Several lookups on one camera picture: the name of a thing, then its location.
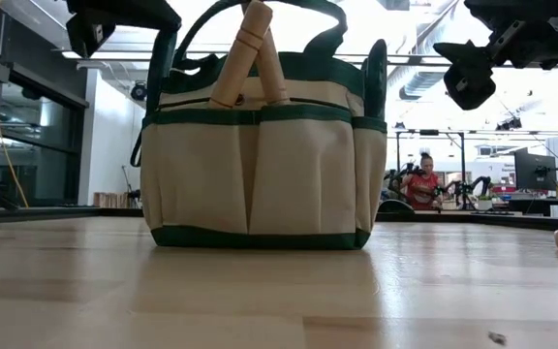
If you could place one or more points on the black round wall fixture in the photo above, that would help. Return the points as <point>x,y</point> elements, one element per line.
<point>138,91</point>

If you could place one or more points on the small white plant pot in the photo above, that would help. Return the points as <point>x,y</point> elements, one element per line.
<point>485,202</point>

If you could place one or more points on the black background desk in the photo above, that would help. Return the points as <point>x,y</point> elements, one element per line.
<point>540,206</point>

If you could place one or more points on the person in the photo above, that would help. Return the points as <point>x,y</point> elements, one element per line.
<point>422,189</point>

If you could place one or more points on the black office chair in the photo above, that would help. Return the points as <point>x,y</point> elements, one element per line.
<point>395,207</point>

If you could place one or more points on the beige green gardening tote bag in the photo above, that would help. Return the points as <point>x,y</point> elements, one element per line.
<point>284,184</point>

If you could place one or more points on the black computer monitor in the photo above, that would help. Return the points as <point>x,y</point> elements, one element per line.
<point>533,169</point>

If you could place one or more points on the black aluminium table frame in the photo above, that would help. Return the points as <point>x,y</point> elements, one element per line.
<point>540,222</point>

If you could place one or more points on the black background robot arm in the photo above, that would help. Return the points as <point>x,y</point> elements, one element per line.
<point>473,186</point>
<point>397,179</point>

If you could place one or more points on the black background stand frame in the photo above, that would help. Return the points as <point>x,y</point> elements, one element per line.
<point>463,165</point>

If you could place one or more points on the horizontal overhead rig bar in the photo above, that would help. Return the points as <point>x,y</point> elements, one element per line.
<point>405,59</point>

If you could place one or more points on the stacked wooden blocks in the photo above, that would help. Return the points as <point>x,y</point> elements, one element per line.
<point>112,199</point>

